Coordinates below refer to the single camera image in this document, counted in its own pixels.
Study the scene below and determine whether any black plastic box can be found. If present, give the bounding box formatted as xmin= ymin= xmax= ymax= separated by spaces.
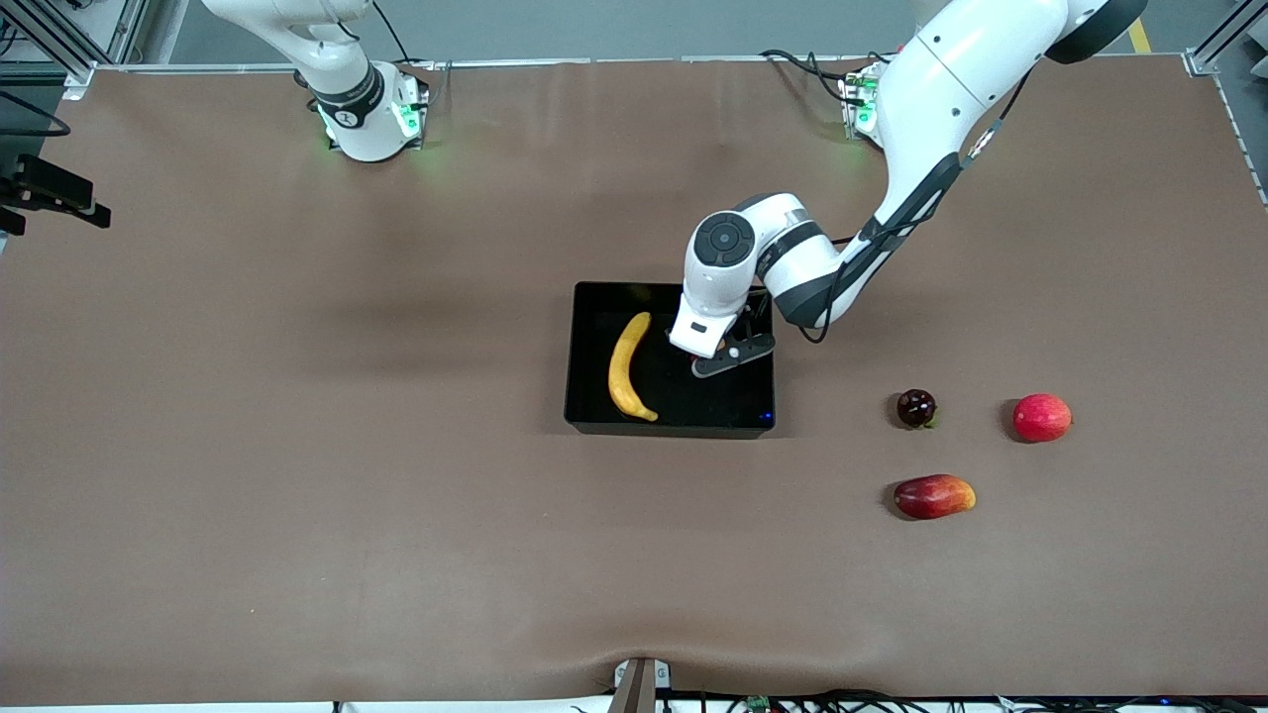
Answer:
xmin=564 ymin=281 xmax=777 ymax=440

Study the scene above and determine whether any yellow banana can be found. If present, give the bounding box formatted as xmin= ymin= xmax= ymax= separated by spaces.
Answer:
xmin=607 ymin=312 xmax=660 ymax=423

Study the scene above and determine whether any red yellow mango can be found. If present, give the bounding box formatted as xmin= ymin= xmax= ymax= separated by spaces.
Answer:
xmin=894 ymin=473 xmax=978 ymax=521

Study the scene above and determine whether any brown table mat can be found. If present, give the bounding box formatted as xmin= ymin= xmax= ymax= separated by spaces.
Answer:
xmin=0 ymin=54 xmax=1268 ymax=706

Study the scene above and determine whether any plain red apple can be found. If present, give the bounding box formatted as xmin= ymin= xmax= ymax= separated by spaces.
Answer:
xmin=1012 ymin=393 xmax=1074 ymax=444

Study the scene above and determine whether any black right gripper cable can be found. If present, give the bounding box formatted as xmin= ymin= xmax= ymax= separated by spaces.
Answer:
xmin=0 ymin=91 xmax=72 ymax=138

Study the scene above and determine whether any aluminium frame profile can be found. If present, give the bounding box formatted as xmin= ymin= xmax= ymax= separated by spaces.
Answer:
xmin=0 ymin=0 xmax=150 ymax=100
xmin=1184 ymin=0 xmax=1268 ymax=78

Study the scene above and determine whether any black left base cable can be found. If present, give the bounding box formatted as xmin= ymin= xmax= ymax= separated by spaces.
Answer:
xmin=760 ymin=48 xmax=898 ymax=105

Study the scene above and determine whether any black base cable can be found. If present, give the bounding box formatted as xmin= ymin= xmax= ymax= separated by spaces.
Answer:
xmin=371 ymin=0 xmax=442 ymax=75
xmin=760 ymin=48 xmax=898 ymax=105

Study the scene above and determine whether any grey metal table bracket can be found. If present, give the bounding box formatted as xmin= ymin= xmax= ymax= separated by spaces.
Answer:
xmin=612 ymin=657 xmax=673 ymax=713

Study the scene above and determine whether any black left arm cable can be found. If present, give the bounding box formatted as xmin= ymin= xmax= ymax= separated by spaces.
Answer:
xmin=800 ymin=64 xmax=1039 ymax=345

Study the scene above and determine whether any black right base cable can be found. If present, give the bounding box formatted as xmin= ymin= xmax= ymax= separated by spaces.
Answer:
xmin=371 ymin=0 xmax=442 ymax=75

